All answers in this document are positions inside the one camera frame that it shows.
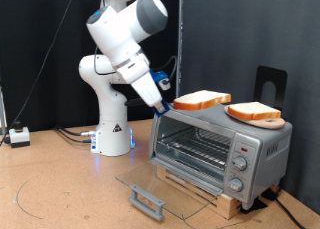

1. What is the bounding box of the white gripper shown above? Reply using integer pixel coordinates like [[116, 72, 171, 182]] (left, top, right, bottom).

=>
[[114, 53, 167, 113]]

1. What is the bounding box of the white bread slice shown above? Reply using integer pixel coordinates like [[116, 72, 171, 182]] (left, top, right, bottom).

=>
[[173, 89, 232, 111], [227, 101, 283, 121]]

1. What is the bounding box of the silver oven knob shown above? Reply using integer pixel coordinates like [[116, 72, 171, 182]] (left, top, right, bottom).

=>
[[232, 155, 248, 172], [227, 177, 244, 193]]

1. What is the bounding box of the silver toaster oven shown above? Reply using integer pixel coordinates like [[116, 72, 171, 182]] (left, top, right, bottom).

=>
[[148, 103, 294, 211]]

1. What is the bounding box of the black metal bookend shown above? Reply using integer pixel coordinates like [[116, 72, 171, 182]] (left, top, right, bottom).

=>
[[254, 65, 288, 118]]

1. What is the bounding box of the round wooden cutting board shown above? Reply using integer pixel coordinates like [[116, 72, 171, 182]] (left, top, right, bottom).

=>
[[223, 104, 287, 130]]

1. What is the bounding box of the wooden slatted crate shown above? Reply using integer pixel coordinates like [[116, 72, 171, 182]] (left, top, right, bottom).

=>
[[156, 165, 243, 221]]

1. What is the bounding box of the white emergency stop box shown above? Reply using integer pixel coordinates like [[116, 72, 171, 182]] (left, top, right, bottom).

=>
[[8, 120, 31, 149]]

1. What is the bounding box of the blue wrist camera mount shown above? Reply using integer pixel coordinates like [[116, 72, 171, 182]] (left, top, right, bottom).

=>
[[148, 68, 172, 91]]

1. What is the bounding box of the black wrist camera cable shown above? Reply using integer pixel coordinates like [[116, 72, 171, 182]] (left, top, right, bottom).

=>
[[93, 0, 178, 87]]

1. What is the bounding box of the wire oven rack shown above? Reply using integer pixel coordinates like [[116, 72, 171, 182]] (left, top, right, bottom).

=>
[[156, 127, 232, 172]]

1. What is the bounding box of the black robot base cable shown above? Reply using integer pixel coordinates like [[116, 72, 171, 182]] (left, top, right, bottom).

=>
[[54, 125, 96, 137], [56, 128, 93, 144]]

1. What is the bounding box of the thin black hanging cable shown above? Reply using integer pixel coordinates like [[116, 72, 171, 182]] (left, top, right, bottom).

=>
[[0, 0, 78, 145]]

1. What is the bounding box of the grey metal frame leg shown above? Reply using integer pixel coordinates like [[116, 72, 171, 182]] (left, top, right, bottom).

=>
[[0, 87, 8, 135]]

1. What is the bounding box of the black oven power cable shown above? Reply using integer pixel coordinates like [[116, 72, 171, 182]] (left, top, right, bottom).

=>
[[274, 197, 306, 229]]

